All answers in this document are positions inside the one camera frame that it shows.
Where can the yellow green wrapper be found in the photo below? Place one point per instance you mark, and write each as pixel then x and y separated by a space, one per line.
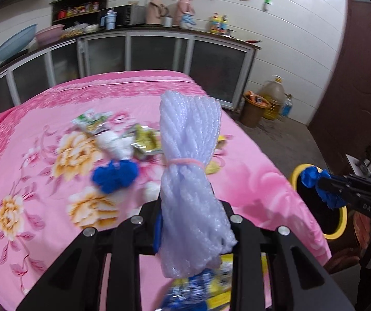
pixel 146 141

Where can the brown waste bucket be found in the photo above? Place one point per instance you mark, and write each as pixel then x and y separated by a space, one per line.
pixel 253 110

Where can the large cooking oil jug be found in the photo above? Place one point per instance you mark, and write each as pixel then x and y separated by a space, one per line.
pixel 273 100

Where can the dark red door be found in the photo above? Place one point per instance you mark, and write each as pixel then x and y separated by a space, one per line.
pixel 351 71

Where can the kitchen counter cabinets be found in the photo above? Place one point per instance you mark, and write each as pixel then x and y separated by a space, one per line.
pixel 159 51

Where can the blue plastic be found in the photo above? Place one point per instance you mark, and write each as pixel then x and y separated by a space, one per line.
pixel 312 178
pixel 115 176

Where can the blue yellow snack packet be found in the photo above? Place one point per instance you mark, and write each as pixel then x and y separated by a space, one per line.
pixel 201 288

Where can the green wall hanger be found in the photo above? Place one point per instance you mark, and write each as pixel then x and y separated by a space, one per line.
pixel 267 1

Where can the green white snack packet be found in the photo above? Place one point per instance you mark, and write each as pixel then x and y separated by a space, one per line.
pixel 91 121

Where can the clear water bottle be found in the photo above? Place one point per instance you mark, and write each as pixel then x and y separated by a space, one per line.
pixel 287 107

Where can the food bags on counter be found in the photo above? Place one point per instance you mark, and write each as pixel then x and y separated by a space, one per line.
pixel 78 29

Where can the dark shelf with bottles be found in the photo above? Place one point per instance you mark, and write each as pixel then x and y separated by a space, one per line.
pixel 78 8

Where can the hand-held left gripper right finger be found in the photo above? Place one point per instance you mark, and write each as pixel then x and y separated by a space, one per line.
pixel 248 265

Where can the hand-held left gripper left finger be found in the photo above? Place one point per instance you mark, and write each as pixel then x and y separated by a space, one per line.
pixel 158 233

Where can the pink floral blanket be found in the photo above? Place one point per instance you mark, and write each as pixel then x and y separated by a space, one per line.
pixel 59 226

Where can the brown pink thermos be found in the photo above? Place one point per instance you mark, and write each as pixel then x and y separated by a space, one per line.
pixel 155 11

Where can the blue plastic basin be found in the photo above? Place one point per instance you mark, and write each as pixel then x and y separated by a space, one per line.
pixel 15 42

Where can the blue white jug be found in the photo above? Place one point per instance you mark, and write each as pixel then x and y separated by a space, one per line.
pixel 109 20

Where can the pink plastic basin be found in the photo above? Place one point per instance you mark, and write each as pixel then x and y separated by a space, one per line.
pixel 49 35

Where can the white bubble wrap bundle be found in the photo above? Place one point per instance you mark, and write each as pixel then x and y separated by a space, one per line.
pixel 188 168

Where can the yellow rimmed black trash bin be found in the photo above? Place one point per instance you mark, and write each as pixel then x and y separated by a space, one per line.
pixel 333 226

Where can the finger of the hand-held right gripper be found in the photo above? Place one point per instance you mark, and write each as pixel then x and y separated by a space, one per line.
pixel 351 178
pixel 347 192

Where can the microwave oven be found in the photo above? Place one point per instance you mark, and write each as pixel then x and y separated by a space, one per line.
pixel 128 14

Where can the white cup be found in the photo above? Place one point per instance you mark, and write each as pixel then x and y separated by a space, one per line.
pixel 167 22

